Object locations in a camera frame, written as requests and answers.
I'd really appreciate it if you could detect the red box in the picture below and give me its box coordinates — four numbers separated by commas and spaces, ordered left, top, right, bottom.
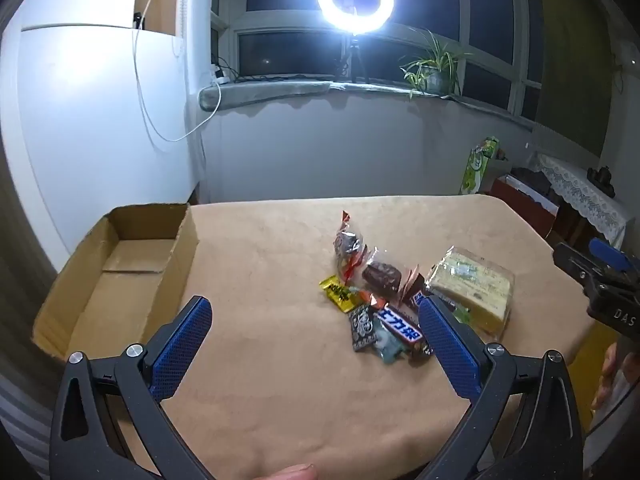
490, 174, 560, 238

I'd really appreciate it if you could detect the white cable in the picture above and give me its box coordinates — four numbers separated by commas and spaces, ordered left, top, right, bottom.
132, 0, 223, 142

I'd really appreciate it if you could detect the red and white snack packet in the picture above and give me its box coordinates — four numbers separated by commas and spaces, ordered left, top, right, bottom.
337, 250, 368, 283

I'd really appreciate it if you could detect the dark figurine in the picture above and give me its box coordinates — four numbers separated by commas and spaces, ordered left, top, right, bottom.
587, 165, 617, 198

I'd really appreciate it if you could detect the person's left hand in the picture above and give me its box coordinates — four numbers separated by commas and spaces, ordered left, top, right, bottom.
260, 462, 318, 480

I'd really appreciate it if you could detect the white ring light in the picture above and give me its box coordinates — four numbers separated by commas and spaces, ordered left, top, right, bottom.
316, 0, 396, 37

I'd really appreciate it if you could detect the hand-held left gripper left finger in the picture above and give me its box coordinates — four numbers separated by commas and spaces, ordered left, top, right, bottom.
49, 296, 221, 480

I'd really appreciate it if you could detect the white vertical pipe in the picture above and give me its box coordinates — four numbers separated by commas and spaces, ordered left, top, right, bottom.
177, 0, 201, 201

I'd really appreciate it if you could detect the black tripod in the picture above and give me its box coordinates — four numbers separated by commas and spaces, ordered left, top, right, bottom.
334, 35, 371, 83

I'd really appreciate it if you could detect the teal snack packet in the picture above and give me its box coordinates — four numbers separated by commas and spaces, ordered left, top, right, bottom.
375, 330, 408, 363

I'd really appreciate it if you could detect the brown chocolate bar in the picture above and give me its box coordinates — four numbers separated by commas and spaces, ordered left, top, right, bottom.
401, 285, 432, 312
372, 305, 426, 348

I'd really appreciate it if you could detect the yellow snack packet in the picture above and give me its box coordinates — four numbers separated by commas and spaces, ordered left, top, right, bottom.
320, 275, 366, 313

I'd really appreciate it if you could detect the clear red-ended snack packet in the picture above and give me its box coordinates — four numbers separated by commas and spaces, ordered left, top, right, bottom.
334, 211, 366, 261

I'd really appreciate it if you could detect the person's right hand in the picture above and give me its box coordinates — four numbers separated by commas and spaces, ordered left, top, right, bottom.
591, 342, 623, 411

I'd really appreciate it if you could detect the white lace tablecloth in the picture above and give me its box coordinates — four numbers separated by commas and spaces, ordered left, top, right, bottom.
530, 152, 628, 248

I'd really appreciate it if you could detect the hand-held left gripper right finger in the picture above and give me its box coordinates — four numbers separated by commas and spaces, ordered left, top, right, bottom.
417, 295, 586, 480

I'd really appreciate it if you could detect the grey windowsill cloth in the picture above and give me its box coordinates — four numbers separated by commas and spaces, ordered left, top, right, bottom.
198, 80, 536, 133

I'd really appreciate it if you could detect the sliced bread pack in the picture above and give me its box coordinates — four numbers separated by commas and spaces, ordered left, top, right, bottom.
425, 246, 517, 338

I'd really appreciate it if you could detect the striped grey cloth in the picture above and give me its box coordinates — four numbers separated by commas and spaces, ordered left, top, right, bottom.
0, 360, 56, 480

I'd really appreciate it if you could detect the white-framed window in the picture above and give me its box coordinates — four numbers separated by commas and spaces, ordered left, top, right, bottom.
210, 0, 546, 121

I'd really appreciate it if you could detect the brown cardboard box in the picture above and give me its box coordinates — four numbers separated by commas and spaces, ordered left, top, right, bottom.
32, 203, 201, 363

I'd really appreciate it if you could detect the black patterned snack packet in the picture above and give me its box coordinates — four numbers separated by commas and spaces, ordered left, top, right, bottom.
348, 305, 383, 352

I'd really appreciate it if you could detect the green carton box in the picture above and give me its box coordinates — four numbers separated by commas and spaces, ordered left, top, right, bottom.
460, 136, 501, 196

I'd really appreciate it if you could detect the brown cake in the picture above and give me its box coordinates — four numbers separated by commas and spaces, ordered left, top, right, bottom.
360, 245, 403, 296

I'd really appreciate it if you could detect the green curtain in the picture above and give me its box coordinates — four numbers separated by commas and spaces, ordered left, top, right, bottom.
535, 0, 617, 157

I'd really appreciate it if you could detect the potted spider plant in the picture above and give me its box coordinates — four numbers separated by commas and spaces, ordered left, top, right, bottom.
400, 27, 473, 98

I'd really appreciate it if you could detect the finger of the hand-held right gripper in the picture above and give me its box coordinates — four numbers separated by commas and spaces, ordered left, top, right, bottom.
552, 243, 608, 295
589, 238, 640, 286

